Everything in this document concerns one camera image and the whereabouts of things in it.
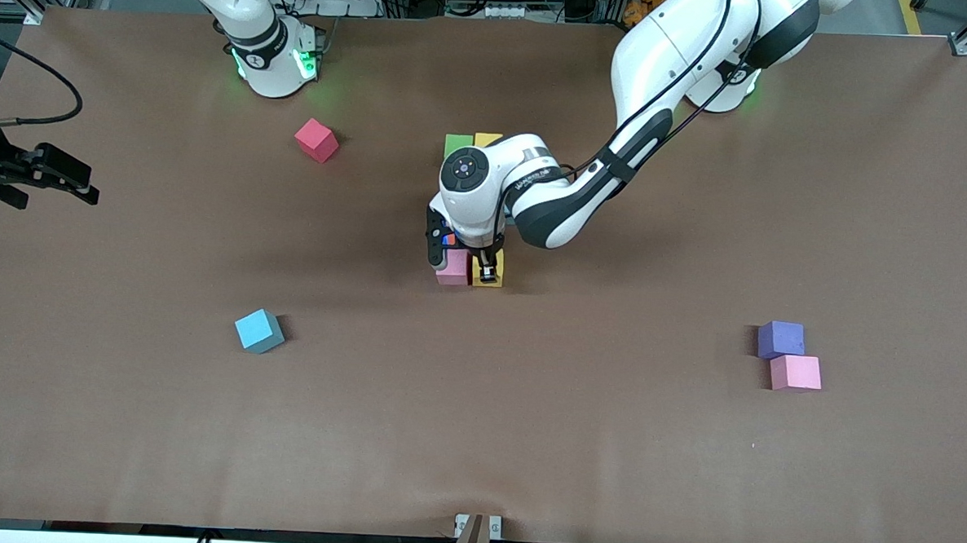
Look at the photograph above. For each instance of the red foam cube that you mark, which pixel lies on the red foam cube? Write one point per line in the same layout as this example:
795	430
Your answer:
316	140

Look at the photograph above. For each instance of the brown table cover sheet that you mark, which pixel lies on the brown table cover sheet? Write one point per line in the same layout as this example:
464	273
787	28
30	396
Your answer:
476	434

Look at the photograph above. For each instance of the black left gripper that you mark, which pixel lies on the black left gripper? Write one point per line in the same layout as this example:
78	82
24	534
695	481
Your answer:
488	261

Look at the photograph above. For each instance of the pink foam cube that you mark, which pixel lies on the pink foam cube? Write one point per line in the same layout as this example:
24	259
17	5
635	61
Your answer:
452	272
796	372

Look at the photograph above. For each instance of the silver metal bracket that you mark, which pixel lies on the silver metal bracket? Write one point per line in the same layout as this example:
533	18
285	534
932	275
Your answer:
497	527

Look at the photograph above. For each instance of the small white power strip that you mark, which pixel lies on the small white power strip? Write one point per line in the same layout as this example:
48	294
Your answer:
505	11

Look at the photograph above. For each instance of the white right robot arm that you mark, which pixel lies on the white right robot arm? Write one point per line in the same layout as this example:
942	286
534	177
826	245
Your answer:
269	50

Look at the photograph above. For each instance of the blue foam cube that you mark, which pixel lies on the blue foam cube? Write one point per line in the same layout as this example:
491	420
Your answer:
259	331

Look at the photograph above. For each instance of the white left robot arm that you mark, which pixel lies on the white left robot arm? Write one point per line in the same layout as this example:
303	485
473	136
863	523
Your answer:
665	35

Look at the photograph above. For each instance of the yellow foam cube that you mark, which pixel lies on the yellow foam cube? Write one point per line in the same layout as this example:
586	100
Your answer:
488	139
475	278

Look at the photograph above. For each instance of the green foam cube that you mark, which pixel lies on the green foam cube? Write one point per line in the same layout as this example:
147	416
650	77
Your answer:
455	144

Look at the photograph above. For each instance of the purple foam cube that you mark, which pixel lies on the purple foam cube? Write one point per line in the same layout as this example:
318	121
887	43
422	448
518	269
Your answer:
781	339

